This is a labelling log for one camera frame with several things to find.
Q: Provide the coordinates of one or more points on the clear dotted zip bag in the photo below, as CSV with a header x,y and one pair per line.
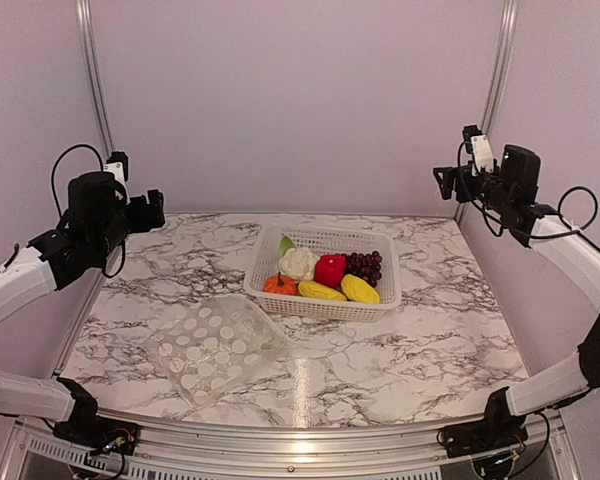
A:
x,y
215,347

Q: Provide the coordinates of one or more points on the orange mini pumpkin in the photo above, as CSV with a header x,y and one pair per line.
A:
x,y
280,285

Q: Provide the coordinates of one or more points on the white cauliflower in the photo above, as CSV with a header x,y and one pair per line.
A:
x,y
299,264

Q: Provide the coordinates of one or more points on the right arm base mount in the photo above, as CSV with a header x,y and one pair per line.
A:
x,y
498,428

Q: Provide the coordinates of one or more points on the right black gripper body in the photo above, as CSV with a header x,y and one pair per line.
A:
x,y
464,193

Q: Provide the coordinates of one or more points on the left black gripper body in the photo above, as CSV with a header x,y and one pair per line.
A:
x,y
142,222

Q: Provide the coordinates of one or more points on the yellow corn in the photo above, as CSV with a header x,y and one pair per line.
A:
x,y
356,289
315,290

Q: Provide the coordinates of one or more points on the purple grape bunch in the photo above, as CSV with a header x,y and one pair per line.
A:
x,y
367,266

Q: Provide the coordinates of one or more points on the left aluminium frame post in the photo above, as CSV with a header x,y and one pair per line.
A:
x,y
89,48

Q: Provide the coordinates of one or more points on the yellow corn left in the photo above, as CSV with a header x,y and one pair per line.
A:
x,y
315,290

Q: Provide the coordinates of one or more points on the white plastic basket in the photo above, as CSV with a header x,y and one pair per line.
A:
x,y
322,240

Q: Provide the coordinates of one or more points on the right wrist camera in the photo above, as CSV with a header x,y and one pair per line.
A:
x,y
478,147

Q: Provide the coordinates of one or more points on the aluminium frame post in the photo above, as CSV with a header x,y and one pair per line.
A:
x,y
501,64
89,48

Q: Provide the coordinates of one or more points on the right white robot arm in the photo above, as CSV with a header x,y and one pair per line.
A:
x,y
509,187

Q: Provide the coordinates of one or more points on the red bell pepper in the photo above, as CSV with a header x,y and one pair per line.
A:
x,y
330,270

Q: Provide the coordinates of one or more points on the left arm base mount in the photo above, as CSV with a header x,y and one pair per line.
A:
x,y
86,427

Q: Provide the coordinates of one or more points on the right aluminium frame post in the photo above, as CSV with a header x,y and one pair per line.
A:
x,y
501,64

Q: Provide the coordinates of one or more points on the front aluminium rail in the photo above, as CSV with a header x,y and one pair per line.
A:
x,y
169,449

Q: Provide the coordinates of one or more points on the yellow corn right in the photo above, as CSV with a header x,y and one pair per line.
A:
x,y
356,289

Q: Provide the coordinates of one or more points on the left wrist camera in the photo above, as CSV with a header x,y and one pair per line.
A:
x,y
118,165

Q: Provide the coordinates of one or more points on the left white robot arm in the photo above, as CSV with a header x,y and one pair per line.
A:
x,y
99,217

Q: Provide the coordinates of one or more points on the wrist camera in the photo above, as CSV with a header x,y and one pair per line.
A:
x,y
118,165
478,147

